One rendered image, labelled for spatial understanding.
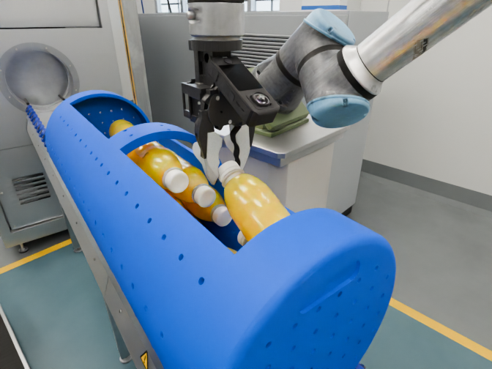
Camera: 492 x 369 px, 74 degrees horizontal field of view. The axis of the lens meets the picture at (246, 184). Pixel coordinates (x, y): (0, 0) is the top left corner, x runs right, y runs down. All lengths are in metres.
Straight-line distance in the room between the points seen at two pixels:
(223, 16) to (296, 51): 0.35
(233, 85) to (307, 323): 0.28
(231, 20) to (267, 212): 0.25
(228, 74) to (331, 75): 0.29
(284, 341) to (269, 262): 0.07
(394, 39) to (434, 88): 2.48
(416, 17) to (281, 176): 0.41
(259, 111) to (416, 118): 2.84
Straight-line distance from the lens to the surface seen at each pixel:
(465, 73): 3.07
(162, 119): 3.42
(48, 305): 2.20
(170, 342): 0.36
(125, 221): 0.46
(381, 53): 0.66
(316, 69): 0.71
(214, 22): 0.45
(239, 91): 0.42
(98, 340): 1.92
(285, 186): 0.81
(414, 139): 3.24
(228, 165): 0.50
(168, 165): 0.58
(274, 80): 0.82
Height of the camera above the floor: 1.41
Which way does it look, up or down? 27 degrees down
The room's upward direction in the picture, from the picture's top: straight up
